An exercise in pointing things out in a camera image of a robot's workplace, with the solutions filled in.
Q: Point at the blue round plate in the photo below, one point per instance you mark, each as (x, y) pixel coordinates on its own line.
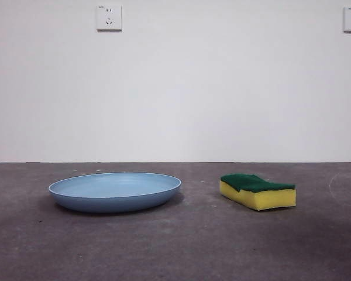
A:
(114, 199)

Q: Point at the yellow sponge with green pad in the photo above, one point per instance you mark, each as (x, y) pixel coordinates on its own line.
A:
(266, 199)

